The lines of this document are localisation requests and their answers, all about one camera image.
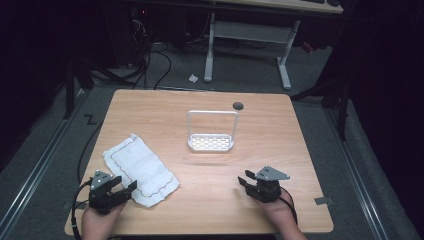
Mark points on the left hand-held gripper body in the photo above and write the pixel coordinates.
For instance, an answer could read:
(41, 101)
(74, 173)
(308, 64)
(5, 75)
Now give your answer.
(101, 196)

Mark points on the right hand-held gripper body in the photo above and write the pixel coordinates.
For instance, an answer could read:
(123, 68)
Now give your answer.
(266, 190)

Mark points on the white cloth with dark stitching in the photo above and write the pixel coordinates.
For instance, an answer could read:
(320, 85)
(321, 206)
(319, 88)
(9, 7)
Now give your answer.
(141, 170)

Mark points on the person's right hand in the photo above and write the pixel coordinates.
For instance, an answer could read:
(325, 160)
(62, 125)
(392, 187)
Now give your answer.
(278, 213)

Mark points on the person's left hand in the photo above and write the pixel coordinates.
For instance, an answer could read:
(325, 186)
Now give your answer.
(96, 225)

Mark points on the grey tape piece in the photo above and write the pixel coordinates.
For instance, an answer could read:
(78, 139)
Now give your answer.
(323, 200)

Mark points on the black round table grommet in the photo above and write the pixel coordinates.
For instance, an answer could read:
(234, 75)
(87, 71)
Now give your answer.
(238, 106)

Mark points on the black metal stand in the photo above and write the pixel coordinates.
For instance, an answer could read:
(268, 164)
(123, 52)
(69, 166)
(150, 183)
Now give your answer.
(343, 110)
(69, 90)

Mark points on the crumpled white paper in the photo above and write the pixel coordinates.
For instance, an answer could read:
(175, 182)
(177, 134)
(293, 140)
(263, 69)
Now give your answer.
(193, 78)

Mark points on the small red object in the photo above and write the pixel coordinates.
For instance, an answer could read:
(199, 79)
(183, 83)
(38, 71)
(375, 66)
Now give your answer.
(307, 47)

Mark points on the white-legged wooden desk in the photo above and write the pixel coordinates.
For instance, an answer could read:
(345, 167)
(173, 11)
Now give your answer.
(250, 31)

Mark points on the dark computer tower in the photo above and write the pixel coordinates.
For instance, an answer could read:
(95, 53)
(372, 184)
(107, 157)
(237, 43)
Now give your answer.
(125, 33)

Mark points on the black keyboard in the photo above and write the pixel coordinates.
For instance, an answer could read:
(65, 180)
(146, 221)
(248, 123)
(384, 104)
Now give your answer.
(313, 1)

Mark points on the black computer mouse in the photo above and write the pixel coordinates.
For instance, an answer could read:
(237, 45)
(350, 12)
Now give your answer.
(333, 2)

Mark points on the metal floor rail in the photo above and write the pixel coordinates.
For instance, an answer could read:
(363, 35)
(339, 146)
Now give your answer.
(358, 176)
(40, 163)

